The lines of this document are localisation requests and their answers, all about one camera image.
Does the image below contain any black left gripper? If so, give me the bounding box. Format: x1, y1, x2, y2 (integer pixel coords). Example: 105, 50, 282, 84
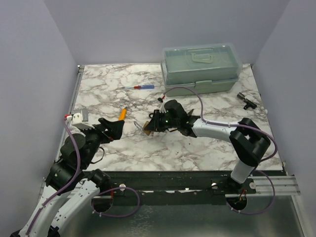
80, 117, 125, 167

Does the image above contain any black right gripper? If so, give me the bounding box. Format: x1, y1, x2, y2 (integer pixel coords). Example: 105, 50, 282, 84
145, 110, 179, 132

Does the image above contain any brass padlock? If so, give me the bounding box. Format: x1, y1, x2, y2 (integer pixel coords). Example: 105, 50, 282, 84
133, 121, 154, 136

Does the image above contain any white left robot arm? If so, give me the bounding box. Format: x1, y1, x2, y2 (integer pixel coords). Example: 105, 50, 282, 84
11, 113, 124, 237

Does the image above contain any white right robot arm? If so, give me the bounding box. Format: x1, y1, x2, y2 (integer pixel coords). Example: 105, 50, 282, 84
143, 100, 271, 194

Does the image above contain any orange utility knife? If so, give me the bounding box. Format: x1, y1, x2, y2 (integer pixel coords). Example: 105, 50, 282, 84
119, 107, 127, 120

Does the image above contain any red blue screwdriver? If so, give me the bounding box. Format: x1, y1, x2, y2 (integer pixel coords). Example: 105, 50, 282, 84
122, 84, 155, 89

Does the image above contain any green plastic toolbox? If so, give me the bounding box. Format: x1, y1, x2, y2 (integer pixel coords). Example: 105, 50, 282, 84
160, 43, 242, 97

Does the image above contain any black T-shaped tool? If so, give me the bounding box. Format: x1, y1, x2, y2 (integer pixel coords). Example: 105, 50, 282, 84
237, 92, 257, 110

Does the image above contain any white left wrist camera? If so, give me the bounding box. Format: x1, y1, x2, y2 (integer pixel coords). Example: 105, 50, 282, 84
64, 109, 95, 131

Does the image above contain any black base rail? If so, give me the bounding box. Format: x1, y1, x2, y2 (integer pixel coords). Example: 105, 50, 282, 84
49, 169, 257, 207

